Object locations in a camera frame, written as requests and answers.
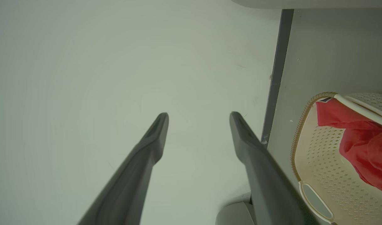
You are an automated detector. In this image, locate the cream perforated laundry basket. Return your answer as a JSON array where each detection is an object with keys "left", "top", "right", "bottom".
[{"left": 290, "top": 92, "right": 382, "bottom": 225}]

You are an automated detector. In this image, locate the dark baseboard strip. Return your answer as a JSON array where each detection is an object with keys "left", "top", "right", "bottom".
[{"left": 260, "top": 9, "right": 294, "bottom": 147}]

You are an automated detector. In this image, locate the red and white garment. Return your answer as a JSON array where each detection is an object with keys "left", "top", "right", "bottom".
[{"left": 315, "top": 97, "right": 382, "bottom": 193}]

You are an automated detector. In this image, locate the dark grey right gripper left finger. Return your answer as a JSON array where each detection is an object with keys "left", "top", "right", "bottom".
[{"left": 78, "top": 112, "right": 169, "bottom": 225}]

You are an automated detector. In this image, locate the grey rounded appliance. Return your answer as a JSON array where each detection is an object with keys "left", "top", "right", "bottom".
[{"left": 215, "top": 202, "right": 255, "bottom": 225}]

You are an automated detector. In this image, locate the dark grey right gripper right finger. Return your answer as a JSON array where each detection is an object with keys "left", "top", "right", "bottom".
[{"left": 230, "top": 112, "right": 307, "bottom": 225}]

